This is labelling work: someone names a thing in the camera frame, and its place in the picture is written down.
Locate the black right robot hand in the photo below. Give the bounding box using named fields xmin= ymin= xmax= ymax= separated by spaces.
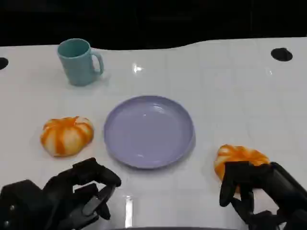
xmin=219 ymin=161 xmax=307 ymax=230

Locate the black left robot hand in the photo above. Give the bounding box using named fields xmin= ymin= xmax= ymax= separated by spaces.
xmin=42 ymin=157 xmax=122 ymax=230

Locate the orange white toy bread roll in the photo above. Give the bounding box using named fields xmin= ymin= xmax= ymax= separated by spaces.
xmin=213 ymin=144 xmax=271 ymax=194
xmin=39 ymin=116 xmax=94 ymax=158

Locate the lilac plate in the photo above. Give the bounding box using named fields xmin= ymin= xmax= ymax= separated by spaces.
xmin=103 ymin=95 xmax=195 ymax=170

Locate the pale green mug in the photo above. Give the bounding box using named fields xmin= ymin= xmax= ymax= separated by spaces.
xmin=57 ymin=38 xmax=105 ymax=87

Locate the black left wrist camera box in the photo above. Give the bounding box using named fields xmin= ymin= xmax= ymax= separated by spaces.
xmin=0 ymin=179 xmax=48 ymax=230

